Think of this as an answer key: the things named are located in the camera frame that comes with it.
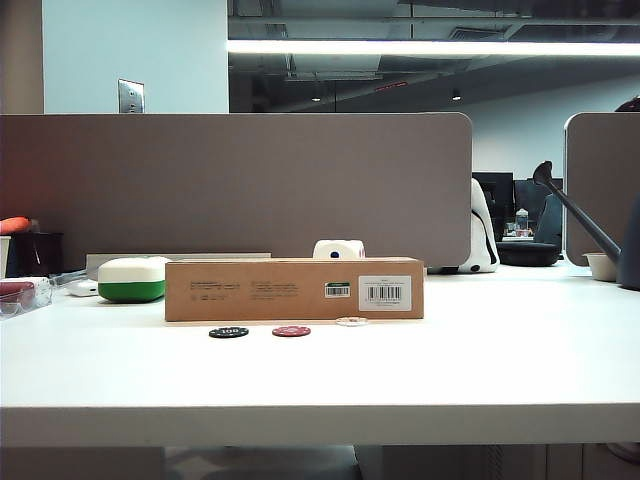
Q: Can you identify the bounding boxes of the black poker chip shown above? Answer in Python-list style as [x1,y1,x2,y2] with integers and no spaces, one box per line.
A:
[208,325,253,339]

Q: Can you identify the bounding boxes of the grey-blue office chair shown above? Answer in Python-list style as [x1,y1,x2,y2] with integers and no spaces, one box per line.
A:
[537,192,566,246]

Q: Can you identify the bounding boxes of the metal wall outlet plate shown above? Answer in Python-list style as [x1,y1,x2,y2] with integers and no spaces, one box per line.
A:
[117,78,146,114]

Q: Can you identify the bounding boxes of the white and green container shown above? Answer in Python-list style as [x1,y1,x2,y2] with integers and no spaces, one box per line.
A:
[97,255,171,303]

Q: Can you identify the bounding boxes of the small white bowl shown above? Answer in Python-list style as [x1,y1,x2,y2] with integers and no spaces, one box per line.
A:
[582,251,622,282]

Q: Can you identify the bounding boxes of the narrow brown desk partition panel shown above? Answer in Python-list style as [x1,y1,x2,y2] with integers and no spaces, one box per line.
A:
[564,110,640,267]

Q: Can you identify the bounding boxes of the black round cushion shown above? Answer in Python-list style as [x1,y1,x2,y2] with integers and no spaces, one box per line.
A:
[497,240,561,266]

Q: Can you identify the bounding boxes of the dark cup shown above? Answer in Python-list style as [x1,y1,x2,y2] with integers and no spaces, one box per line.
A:
[9,231,65,277]

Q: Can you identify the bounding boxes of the dark grey watering can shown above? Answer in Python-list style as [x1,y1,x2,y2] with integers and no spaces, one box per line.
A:
[533,159,640,291]

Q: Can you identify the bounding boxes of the orange rounded item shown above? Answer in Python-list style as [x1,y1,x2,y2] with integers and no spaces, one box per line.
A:
[0,215,32,235]

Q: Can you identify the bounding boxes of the long brown cardboard box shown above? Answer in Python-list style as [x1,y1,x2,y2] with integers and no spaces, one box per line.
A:
[164,256,426,322]

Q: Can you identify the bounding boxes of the dark computer monitor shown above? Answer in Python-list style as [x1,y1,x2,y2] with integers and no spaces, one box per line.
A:
[472,171,515,237]
[514,178,565,236]

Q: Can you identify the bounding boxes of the wide brown desk partition panel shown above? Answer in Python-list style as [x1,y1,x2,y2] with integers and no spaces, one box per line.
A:
[0,112,475,274]

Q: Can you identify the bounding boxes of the clear plastic box red contents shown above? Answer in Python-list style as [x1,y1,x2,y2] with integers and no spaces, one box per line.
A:
[0,276,54,320]

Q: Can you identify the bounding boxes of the long ceiling light strip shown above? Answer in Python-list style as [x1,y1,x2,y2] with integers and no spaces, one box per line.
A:
[227,38,640,57]

